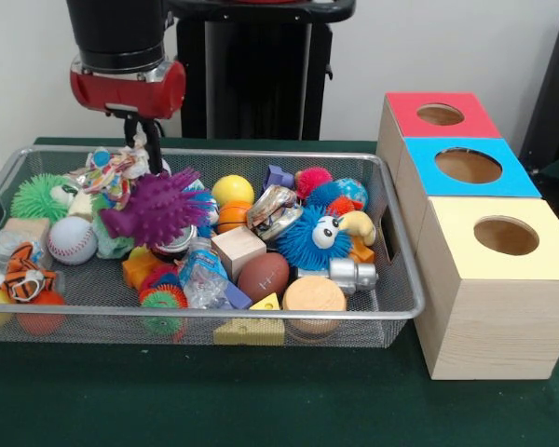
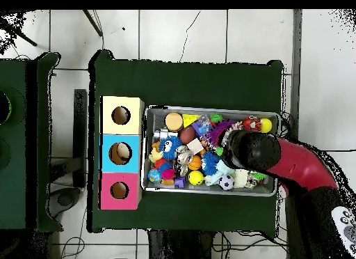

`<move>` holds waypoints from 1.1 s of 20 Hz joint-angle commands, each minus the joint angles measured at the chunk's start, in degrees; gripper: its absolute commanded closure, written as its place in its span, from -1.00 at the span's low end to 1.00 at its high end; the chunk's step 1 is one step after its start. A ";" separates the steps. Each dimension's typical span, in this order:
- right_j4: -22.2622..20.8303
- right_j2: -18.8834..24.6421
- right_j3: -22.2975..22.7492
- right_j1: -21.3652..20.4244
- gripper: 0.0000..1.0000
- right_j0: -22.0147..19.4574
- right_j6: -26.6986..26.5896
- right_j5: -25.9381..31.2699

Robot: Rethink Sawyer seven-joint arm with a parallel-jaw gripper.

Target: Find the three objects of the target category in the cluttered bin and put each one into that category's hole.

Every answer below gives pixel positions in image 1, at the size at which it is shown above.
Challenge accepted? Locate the clear mesh bin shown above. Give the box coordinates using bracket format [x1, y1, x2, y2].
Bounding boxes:
[0, 144, 426, 350]

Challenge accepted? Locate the yellow ball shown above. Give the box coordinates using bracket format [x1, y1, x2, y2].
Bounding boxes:
[211, 174, 255, 208]

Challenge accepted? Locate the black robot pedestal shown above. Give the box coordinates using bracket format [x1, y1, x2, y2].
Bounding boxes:
[164, 0, 357, 141]

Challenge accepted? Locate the brown toy football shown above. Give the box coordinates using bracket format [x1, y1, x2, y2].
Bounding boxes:
[237, 252, 291, 304]

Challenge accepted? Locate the mint green knit cloth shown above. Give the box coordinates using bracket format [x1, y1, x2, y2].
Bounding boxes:
[91, 196, 137, 261]

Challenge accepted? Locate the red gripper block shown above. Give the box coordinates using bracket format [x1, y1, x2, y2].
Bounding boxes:
[69, 58, 187, 174]

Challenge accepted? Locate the yellow cheese wedge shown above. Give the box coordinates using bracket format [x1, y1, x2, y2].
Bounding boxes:
[212, 317, 286, 347]

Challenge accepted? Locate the blue fuzzy monster toy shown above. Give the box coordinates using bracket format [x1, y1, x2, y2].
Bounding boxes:
[276, 205, 353, 273]

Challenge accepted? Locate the wooden three-hole box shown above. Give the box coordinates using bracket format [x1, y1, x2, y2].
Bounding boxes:
[376, 91, 559, 381]

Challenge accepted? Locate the green spiky ball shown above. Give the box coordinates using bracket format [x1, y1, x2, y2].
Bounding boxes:
[9, 173, 75, 224]

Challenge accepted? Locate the purple spiky ball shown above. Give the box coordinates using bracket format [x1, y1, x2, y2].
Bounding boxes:
[100, 168, 213, 248]

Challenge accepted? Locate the orange tiger plush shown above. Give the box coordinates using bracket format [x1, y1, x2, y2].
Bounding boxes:
[0, 242, 57, 305]

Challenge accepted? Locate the dark green tablecloth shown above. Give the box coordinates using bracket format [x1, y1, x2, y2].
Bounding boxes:
[0, 137, 559, 447]

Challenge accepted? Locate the multicoloured rope knot toy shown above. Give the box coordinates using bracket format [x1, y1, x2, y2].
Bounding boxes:
[71, 144, 153, 204]

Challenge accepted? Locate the cream knit cloth roll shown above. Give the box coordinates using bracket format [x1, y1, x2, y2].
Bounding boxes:
[65, 190, 96, 223]

